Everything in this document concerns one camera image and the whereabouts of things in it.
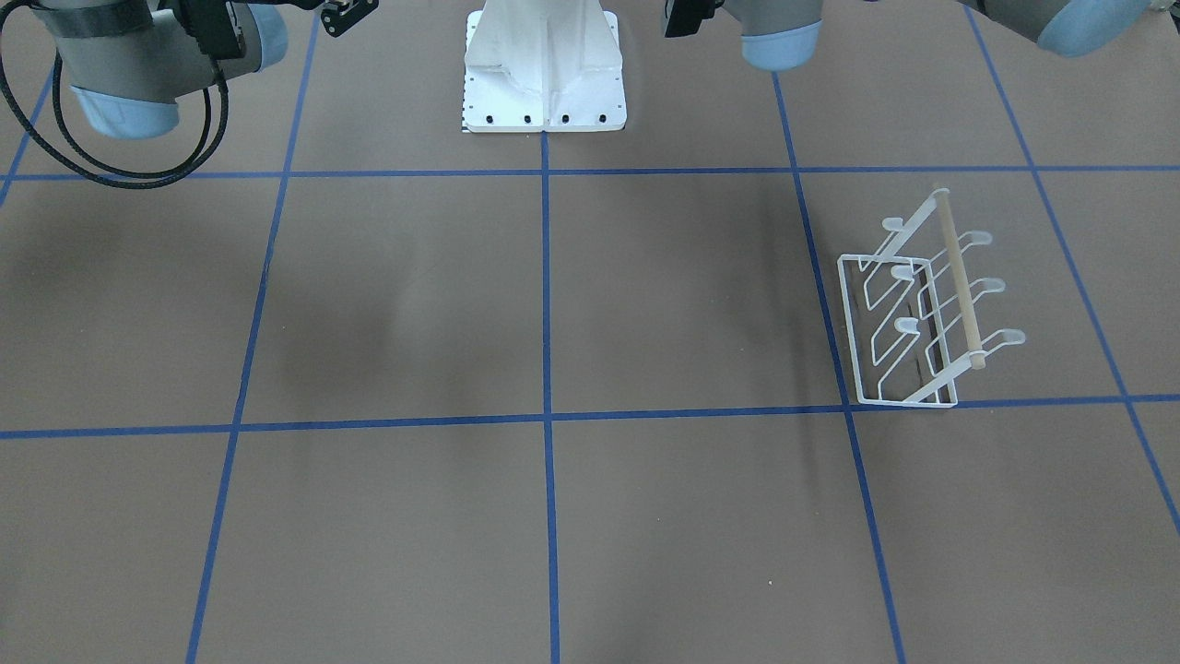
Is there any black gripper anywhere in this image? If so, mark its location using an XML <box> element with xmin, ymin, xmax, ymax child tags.
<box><xmin>320</xmin><ymin>0</ymin><xmax>380</xmax><ymax>38</ymax></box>

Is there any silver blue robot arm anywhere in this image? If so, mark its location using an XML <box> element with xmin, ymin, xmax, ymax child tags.
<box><xmin>32</xmin><ymin>1</ymin><xmax>288</xmax><ymax>140</ymax></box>

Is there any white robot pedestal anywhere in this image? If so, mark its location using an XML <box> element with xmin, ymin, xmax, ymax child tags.
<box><xmin>461</xmin><ymin>1</ymin><xmax>628</xmax><ymax>134</ymax></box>

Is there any white wire cup holder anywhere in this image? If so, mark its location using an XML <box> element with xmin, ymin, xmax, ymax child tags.
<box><xmin>837</xmin><ymin>186</ymin><xmax>1027</xmax><ymax>409</ymax></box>

